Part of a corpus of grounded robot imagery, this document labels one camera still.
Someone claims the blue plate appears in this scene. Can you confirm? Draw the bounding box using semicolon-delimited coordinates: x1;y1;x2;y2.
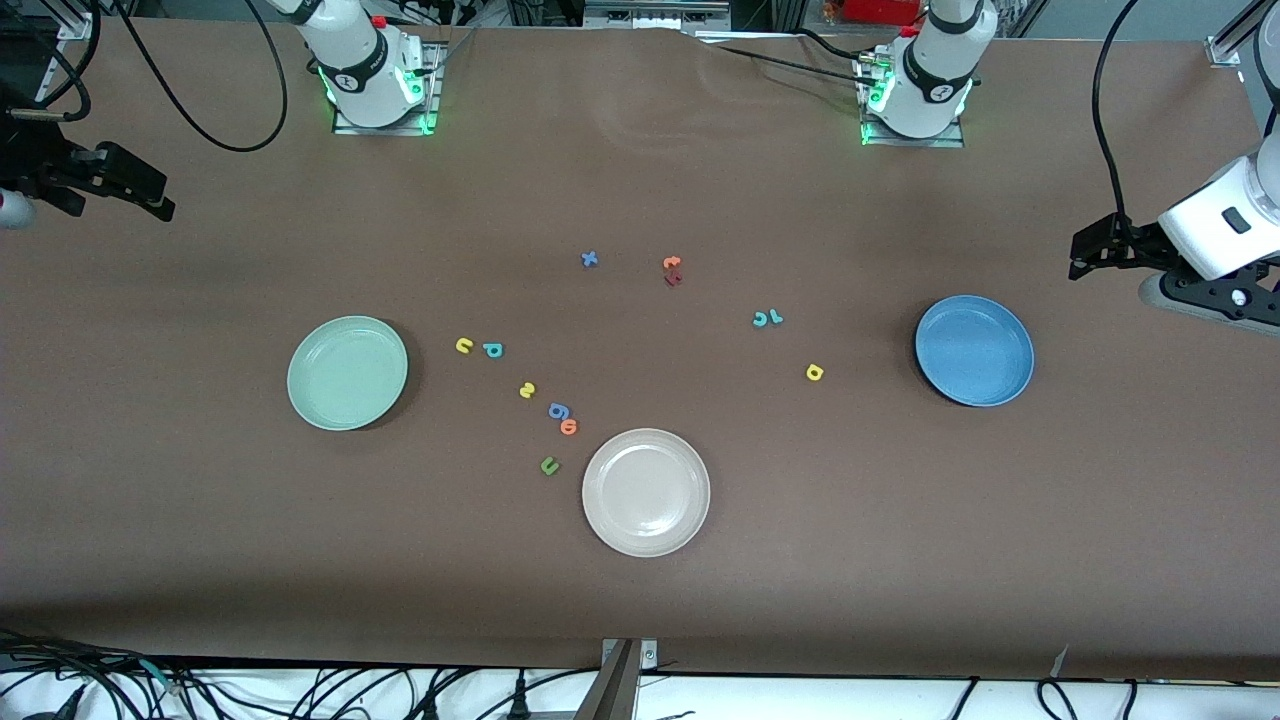
914;294;1036;408

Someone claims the light green plate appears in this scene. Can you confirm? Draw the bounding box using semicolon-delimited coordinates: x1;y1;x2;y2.
286;315;410;432

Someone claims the red box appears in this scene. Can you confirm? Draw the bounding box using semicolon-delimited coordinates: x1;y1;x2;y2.
843;0;926;26

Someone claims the brown table cover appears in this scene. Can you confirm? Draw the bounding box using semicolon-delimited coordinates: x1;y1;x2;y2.
0;15;1280;683

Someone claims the grey power strip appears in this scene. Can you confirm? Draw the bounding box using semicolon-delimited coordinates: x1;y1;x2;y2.
583;0;733;31

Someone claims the beige plate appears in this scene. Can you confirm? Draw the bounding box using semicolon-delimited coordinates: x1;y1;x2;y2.
581;427;712;558

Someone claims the dark metal beam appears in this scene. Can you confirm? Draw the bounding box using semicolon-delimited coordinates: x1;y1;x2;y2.
573;640;641;720

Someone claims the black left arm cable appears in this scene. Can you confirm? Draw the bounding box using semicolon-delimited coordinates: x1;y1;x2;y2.
1094;0;1153;218

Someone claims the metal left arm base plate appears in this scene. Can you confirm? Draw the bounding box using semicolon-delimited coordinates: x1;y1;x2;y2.
858;50;967;150

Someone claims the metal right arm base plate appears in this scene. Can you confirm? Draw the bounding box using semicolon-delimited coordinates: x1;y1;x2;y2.
332;40;442;136

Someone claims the black cable to arm base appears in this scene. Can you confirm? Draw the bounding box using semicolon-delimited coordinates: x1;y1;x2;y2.
695;28;883;87

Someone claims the grey metal clamp bracket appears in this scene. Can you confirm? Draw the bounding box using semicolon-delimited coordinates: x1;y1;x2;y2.
601;638;660;672

